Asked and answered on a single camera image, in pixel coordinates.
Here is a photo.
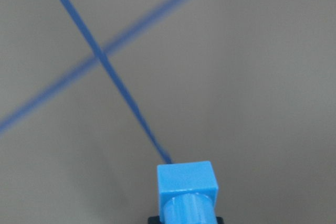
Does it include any small light blue block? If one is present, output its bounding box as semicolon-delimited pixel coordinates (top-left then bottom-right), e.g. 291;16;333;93
156;161;219;223

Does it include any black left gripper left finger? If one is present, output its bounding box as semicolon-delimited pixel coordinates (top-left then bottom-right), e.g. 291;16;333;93
147;216;161;224

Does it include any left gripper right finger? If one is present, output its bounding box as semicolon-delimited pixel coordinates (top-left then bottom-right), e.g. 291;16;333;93
216;216;225;224

